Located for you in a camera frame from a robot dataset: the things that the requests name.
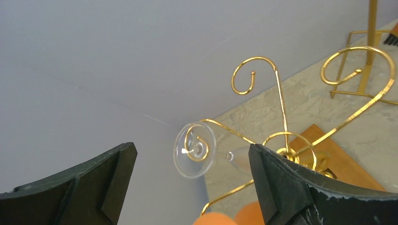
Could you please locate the small orange black object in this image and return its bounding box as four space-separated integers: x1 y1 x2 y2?
383 23 398 46

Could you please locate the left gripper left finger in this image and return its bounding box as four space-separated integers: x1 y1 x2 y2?
0 142 138 225

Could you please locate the gold scroll glass rack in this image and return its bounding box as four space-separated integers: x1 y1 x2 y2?
183 45 396 218

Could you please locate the tall clear flute glass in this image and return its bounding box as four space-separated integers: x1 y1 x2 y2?
173 119 254 179

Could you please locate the orange plastic goblet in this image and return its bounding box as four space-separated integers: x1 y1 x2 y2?
193 201 265 225

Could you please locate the gold rectangular wire rack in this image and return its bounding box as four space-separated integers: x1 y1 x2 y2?
321 0 398 105

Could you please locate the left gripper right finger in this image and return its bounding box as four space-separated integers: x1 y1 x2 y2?
248 144 398 225

